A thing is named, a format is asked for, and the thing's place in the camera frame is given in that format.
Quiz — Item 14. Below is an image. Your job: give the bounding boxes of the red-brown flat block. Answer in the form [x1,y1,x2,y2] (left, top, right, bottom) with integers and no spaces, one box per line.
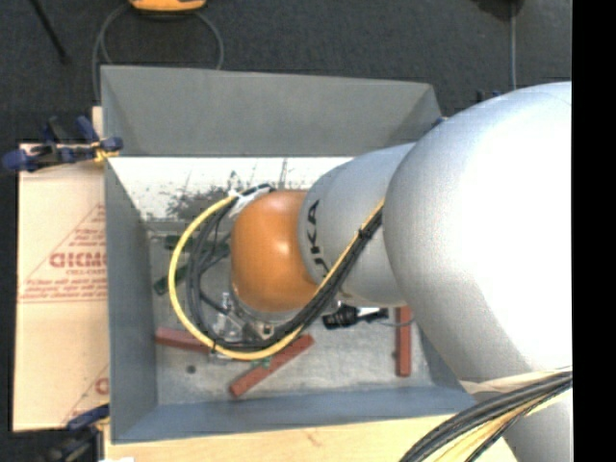
[154,325,214,354]
[394,305,414,379]
[228,333,316,399]

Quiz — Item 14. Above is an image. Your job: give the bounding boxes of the brown cardboard board, red print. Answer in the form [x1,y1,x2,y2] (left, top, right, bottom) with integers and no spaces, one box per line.
[11,141,112,433]

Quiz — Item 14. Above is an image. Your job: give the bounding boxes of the grey metal bin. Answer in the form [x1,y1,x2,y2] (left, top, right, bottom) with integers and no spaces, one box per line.
[99,64,477,445]

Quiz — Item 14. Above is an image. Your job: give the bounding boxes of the black cylinder on white bracket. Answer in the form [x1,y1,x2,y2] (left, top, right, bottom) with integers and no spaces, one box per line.
[321,305,390,331]

